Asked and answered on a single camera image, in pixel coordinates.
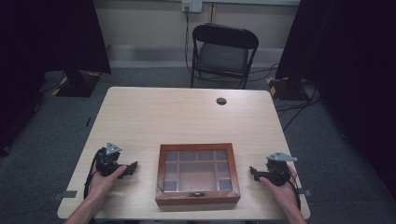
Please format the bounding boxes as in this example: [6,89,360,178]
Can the person's right hand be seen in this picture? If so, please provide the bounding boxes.
[259,164,301,213]

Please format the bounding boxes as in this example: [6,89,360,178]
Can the wooden glass-lid box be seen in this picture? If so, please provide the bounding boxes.
[155,142,242,207]

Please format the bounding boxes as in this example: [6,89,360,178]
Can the black power cable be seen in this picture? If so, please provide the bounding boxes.
[184,8,195,76]

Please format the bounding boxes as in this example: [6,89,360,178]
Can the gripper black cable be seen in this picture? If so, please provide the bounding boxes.
[288,169,303,211]
[83,154,100,200]

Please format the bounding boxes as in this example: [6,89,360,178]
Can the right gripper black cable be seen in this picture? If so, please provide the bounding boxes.
[288,169,303,211]

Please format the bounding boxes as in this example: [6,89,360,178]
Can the black folding chair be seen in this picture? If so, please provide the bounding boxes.
[190,22,260,91]

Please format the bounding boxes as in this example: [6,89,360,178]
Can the black stand base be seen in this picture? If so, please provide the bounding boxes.
[266,77,309,102]
[51,70,102,98]

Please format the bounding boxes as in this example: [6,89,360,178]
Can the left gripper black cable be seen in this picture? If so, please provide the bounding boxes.
[83,154,100,200]

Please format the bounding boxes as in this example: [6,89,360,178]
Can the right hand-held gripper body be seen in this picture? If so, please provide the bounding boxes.
[261,151,299,188]

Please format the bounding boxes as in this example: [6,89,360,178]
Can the black floor cables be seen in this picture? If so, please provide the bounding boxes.
[248,62,323,133]

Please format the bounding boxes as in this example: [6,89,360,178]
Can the white wall socket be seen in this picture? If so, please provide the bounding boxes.
[181,0,204,14]

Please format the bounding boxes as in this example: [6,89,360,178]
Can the black curtain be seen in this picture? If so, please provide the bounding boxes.
[0,0,112,157]
[275,0,396,200]

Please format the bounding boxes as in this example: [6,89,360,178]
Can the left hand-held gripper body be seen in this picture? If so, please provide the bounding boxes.
[94,142,123,177]

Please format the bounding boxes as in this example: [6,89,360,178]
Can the person's left hand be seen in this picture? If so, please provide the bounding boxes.
[86,164,128,209]

